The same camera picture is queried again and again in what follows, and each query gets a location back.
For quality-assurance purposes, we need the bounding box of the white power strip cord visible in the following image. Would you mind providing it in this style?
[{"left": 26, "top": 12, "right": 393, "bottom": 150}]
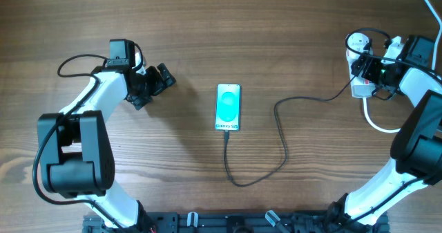
[{"left": 362, "top": 0, "right": 442, "bottom": 134}]

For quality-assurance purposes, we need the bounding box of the teal Galaxy smartphone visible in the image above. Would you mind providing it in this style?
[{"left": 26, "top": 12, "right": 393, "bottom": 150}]
[{"left": 215, "top": 84, "right": 241, "bottom": 131}]

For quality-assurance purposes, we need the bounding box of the white power strip socket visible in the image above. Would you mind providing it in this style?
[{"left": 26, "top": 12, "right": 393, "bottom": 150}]
[{"left": 346, "top": 32, "right": 375, "bottom": 99}]

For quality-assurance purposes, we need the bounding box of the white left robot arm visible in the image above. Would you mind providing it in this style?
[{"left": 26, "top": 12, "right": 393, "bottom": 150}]
[{"left": 32, "top": 39, "right": 176, "bottom": 232}]

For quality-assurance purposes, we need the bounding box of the black USB charging cable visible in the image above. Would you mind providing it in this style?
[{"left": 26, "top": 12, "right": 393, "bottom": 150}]
[{"left": 223, "top": 40, "right": 373, "bottom": 188}]

